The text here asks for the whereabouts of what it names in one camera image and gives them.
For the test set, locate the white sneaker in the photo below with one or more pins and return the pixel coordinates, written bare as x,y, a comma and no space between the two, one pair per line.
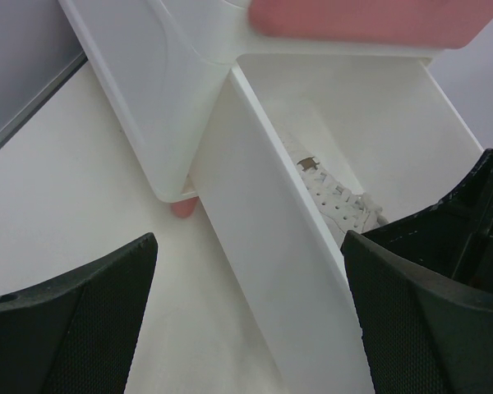
341,209

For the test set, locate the light pink drawer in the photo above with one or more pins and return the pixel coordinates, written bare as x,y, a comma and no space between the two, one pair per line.
380,125

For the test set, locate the white plastic cabinet body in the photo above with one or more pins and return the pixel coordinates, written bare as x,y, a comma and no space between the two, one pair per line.
162,65

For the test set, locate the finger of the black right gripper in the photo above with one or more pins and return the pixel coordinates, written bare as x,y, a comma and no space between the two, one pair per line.
453,237

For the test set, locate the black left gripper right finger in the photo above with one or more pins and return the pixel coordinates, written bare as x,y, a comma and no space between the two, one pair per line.
422,332

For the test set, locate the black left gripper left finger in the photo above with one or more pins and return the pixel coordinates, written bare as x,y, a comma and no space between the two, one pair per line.
77,332

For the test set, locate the dark pink upper drawer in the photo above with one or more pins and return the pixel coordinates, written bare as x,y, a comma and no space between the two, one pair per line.
438,24

